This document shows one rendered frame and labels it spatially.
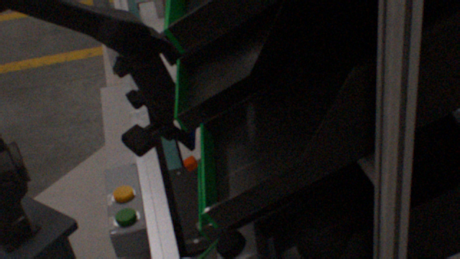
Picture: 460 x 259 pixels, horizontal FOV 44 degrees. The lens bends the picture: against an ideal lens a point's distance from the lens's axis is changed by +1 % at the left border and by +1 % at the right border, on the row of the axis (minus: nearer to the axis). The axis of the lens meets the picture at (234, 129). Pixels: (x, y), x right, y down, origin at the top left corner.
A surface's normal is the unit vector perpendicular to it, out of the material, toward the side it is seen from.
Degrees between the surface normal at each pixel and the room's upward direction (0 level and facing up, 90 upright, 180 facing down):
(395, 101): 90
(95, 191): 0
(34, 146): 0
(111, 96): 0
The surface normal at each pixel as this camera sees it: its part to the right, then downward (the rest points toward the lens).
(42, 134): -0.12, -0.82
